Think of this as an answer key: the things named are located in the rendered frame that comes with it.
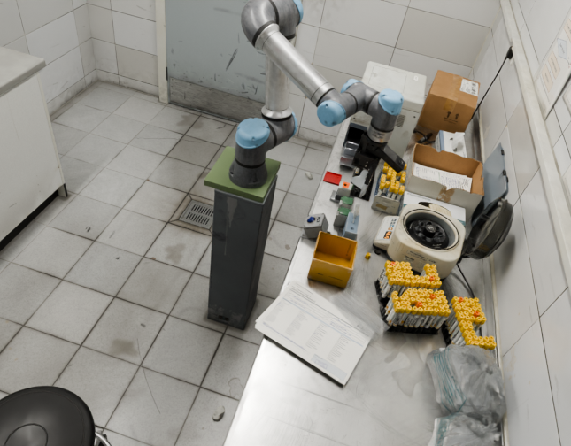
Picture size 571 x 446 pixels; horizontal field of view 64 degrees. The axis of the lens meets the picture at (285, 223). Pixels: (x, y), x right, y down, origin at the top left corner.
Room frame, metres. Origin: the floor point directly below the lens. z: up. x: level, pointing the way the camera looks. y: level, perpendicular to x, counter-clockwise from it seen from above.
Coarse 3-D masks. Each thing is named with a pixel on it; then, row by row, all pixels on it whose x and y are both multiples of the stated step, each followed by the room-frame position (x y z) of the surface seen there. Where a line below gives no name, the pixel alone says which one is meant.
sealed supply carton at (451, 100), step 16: (448, 80) 2.32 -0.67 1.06; (464, 80) 2.36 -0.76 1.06; (432, 96) 2.13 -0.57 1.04; (448, 96) 2.13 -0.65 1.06; (464, 96) 2.17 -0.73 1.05; (432, 112) 2.12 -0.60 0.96; (448, 112) 2.10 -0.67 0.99; (464, 112) 2.09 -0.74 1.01; (432, 128) 2.11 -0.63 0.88; (448, 128) 2.10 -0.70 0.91; (464, 128) 2.08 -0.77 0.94
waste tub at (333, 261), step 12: (324, 240) 1.10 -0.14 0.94; (336, 240) 1.10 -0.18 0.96; (348, 240) 1.10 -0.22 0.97; (324, 252) 1.10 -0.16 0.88; (336, 252) 1.10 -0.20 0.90; (348, 252) 1.10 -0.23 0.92; (312, 264) 0.98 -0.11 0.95; (324, 264) 0.98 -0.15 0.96; (336, 264) 1.06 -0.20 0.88; (348, 264) 1.07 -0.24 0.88; (312, 276) 0.98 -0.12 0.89; (324, 276) 0.98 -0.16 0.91; (336, 276) 0.97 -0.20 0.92; (348, 276) 0.97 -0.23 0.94
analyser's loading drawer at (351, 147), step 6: (348, 138) 1.81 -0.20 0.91; (354, 138) 1.82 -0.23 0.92; (348, 144) 1.73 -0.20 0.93; (354, 144) 1.72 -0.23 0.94; (348, 150) 1.68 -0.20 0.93; (354, 150) 1.68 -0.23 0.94; (342, 156) 1.63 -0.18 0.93; (348, 156) 1.67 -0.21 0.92; (342, 162) 1.63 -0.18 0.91; (348, 162) 1.62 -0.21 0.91
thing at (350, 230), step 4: (348, 216) 1.21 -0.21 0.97; (352, 216) 1.22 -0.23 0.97; (356, 216) 1.22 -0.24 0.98; (348, 220) 1.19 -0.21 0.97; (352, 220) 1.19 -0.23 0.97; (356, 220) 1.20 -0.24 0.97; (348, 224) 1.17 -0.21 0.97; (352, 224) 1.18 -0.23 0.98; (356, 224) 1.18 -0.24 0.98; (344, 228) 1.18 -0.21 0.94; (348, 228) 1.15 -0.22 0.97; (352, 228) 1.15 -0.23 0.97; (356, 228) 1.16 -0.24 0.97; (340, 232) 1.22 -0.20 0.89; (344, 232) 1.14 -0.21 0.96; (348, 232) 1.14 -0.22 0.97; (352, 232) 1.14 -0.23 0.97; (356, 232) 1.14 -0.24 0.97; (344, 236) 1.14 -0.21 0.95; (348, 236) 1.14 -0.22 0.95; (352, 236) 1.13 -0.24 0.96; (356, 236) 1.21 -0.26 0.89; (356, 240) 1.20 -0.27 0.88
